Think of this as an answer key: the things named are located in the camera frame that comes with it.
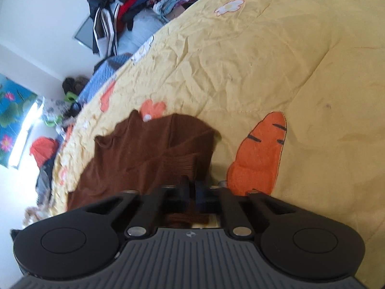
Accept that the brown knit sweater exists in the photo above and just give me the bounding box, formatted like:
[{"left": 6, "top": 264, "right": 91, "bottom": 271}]
[{"left": 67, "top": 110, "right": 223, "bottom": 229}]

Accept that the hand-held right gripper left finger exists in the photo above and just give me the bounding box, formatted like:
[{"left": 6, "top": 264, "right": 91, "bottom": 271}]
[{"left": 81, "top": 176, "right": 192, "bottom": 238}]

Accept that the blue floral curtain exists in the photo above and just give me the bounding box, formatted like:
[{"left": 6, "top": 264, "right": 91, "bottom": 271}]
[{"left": 0, "top": 73, "right": 38, "bottom": 167}]

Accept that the yellow carrot print blanket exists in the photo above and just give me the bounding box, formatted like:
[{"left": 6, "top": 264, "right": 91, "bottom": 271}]
[{"left": 50, "top": 0, "right": 385, "bottom": 289}]

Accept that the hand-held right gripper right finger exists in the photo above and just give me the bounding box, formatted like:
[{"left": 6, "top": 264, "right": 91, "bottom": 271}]
[{"left": 195, "top": 181, "right": 301, "bottom": 238}]

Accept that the dark clothes heap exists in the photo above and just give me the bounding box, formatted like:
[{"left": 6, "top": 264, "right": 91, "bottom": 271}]
[{"left": 35, "top": 157, "right": 61, "bottom": 205}]

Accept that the dark plush item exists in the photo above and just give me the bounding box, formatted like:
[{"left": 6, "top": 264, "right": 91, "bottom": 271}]
[{"left": 62, "top": 77, "right": 90, "bottom": 96}]

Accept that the red cloth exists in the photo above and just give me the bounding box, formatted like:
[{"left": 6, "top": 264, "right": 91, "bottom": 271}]
[{"left": 30, "top": 137, "right": 61, "bottom": 169}]

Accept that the blue bed sheet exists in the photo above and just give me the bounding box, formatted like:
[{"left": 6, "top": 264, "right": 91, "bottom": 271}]
[{"left": 77, "top": 53, "right": 134, "bottom": 109}]

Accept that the grey framed panel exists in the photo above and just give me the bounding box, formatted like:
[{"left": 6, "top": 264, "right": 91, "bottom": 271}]
[{"left": 74, "top": 15, "right": 97, "bottom": 50}]

